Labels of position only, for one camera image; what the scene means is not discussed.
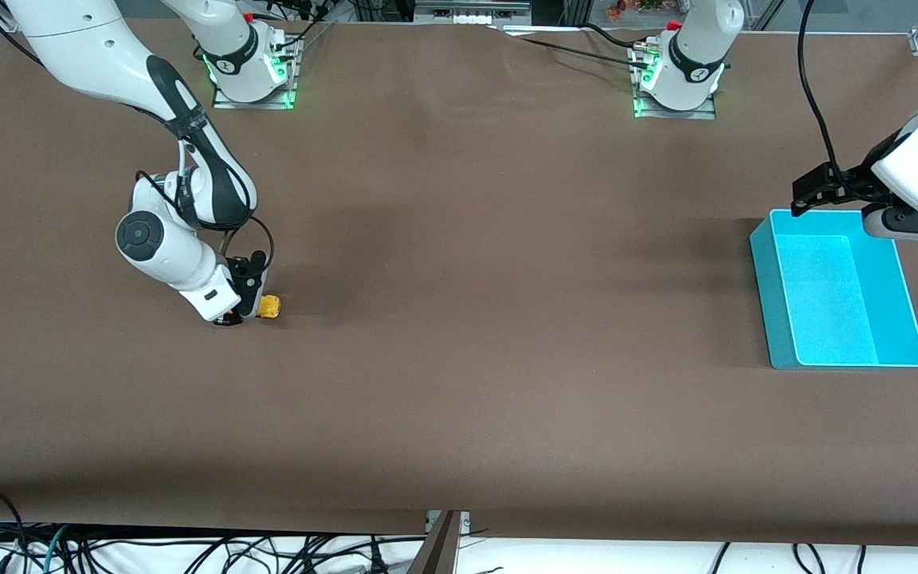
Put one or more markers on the metal table bracket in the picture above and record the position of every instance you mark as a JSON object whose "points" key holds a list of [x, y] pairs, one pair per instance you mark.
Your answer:
{"points": [[463, 522]]}

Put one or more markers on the brown table cover sheet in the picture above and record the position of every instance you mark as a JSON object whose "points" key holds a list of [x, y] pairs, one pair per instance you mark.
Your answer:
{"points": [[459, 359]]}

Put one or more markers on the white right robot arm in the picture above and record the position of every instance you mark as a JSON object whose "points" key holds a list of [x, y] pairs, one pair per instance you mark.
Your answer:
{"points": [[92, 56]]}

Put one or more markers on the yellow beetle toy car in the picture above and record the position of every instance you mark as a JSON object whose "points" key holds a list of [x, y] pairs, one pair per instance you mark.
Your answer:
{"points": [[270, 307]]}

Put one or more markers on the white connector block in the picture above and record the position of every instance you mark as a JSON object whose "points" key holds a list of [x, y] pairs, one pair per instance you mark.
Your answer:
{"points": [[475, 20]]}

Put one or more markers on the teal plastic bin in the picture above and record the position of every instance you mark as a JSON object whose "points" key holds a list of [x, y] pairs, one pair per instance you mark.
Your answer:
{"points": [[825, 303]]}

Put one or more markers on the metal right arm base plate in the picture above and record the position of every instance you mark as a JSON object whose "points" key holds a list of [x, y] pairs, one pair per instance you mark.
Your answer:
{"points": [[224, 102]]}

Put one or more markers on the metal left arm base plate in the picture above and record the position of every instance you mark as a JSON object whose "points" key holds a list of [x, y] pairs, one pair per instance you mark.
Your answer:
{"points": [[706, 113]]}

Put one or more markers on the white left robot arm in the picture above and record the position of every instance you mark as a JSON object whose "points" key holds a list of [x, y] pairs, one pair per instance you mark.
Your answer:
{"points": [[690, 64]]}

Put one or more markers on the dark table leg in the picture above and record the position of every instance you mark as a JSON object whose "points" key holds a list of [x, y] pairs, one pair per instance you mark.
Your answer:
{"points": [[437, 550]]}

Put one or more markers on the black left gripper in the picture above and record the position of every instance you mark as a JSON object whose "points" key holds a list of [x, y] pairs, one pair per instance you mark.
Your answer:
{"points": [[862, 180]]}

